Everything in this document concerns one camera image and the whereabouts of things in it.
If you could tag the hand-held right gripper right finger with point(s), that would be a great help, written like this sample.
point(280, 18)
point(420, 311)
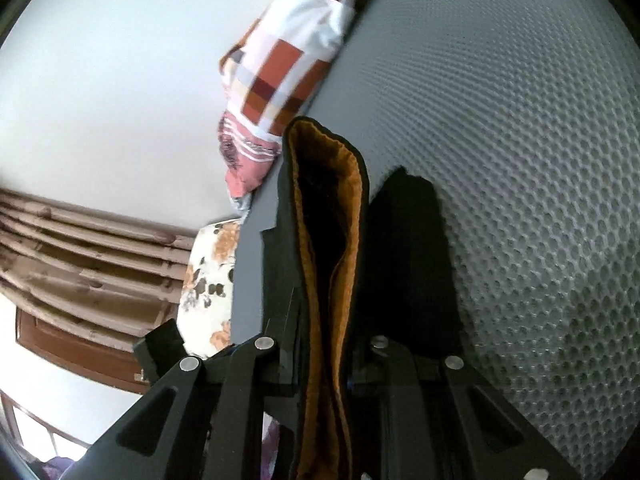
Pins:
point(425, 435)

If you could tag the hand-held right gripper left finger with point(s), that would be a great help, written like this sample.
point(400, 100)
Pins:
point(165, 435)

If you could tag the black pants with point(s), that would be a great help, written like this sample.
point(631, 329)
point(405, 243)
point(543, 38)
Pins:
point(325, 260)

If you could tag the floral pillow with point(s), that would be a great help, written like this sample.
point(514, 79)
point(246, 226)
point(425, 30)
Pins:
point(210, 285)

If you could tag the beige printed curtain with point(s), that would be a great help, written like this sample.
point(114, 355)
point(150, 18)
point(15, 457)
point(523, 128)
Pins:
point(75, 260)

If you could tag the window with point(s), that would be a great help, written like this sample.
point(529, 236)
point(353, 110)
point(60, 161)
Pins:
point(35, 425)

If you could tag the white crumpled cloth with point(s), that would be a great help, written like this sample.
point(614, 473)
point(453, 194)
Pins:
point(241, 204)

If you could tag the pink plaid pillow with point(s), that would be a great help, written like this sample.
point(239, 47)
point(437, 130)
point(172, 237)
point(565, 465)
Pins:
point(285, 65)

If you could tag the brown wooden door frame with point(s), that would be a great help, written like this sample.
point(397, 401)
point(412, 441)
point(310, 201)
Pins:
point(75, 355)

